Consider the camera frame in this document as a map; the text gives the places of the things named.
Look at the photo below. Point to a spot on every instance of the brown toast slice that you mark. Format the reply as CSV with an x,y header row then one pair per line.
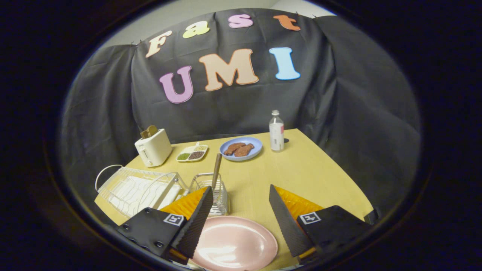
x,y
149,131

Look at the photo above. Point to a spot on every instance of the blue plate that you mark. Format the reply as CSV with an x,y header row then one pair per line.
x,y
248,143

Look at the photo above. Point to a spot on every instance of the white toaster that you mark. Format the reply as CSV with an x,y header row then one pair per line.
x,y
154,148

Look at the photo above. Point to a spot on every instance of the pink plate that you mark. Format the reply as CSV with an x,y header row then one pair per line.
x,y
237,244

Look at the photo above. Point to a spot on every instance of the clear plastic bottle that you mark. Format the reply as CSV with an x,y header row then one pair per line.
x,y
276,133

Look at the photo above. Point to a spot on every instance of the white divided spice dish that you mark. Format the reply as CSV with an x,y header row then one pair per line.
x,y
192,153

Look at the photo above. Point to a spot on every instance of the brown meat piece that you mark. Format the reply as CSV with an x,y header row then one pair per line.
x,y
231,148
244,150

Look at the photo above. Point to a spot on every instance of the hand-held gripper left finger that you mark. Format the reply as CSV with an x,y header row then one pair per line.
x,y
196,222

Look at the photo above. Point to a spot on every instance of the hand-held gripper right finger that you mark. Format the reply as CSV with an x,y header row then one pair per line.
x,y
286,222

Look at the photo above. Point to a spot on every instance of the black backdrop cloth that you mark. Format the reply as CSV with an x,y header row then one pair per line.
x,y
339,113

